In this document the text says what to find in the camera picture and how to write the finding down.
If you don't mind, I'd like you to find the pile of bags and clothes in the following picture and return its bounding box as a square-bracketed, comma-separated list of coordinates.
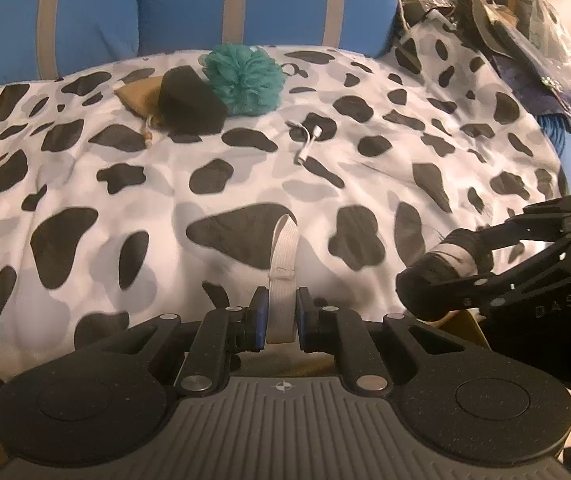
[397, 0, 571, 128]

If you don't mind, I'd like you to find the white adapter cable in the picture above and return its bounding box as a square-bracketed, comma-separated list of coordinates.
[286, 118, 324, 165]

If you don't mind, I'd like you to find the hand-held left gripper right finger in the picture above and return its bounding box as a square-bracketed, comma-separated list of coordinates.
[297, 286, 499, 400]

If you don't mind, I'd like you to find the tan drawstring pouch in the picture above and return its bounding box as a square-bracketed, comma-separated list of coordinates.
[114, 77, 167, 149]

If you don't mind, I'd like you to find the blue knitted cloth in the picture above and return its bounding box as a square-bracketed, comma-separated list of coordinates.
[537, 111, 571, 154]

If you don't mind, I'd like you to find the black soft cloth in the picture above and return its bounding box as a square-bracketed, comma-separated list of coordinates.
[158, 65, 229, 134]

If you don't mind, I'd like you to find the cow print blanket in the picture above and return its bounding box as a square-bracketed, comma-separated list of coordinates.
[0, 24, 571, 447]

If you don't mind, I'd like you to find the teal bath loofah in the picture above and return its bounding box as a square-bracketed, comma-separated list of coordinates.
[202, 43, 301, 117]

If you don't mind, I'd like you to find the blue striped pillow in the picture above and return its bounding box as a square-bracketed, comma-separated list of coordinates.
[0, 0, 399, 92]

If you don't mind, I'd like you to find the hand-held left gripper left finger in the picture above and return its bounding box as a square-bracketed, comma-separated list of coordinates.
[66, 286, 269, 400]

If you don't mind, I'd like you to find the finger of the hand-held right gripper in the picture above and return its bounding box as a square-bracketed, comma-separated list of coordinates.
[415, 229, 571, 318]
[474, 190, 571, 254]

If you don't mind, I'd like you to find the white elastic band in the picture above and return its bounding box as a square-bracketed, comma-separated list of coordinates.
[266, 214, 300, 346]

